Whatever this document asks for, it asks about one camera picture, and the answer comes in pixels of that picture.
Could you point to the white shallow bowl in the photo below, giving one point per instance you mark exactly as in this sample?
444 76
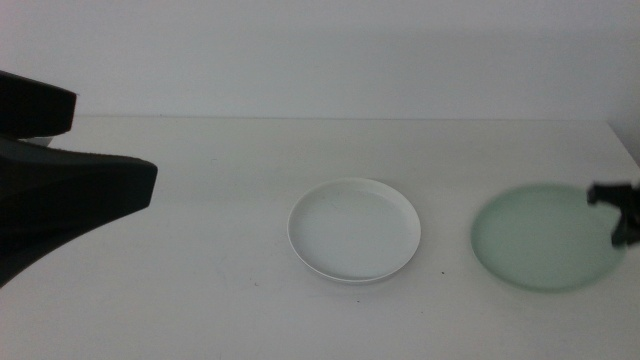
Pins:
352 227

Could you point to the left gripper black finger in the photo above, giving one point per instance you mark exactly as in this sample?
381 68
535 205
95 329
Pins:
60 195
30 105

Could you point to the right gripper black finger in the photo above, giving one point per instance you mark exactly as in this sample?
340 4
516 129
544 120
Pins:
615 194
629 227

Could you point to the pale green shallow bowl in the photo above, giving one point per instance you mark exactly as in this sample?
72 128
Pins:
540 240

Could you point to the grey shallow bowl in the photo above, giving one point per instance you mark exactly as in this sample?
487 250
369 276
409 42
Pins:
356 282

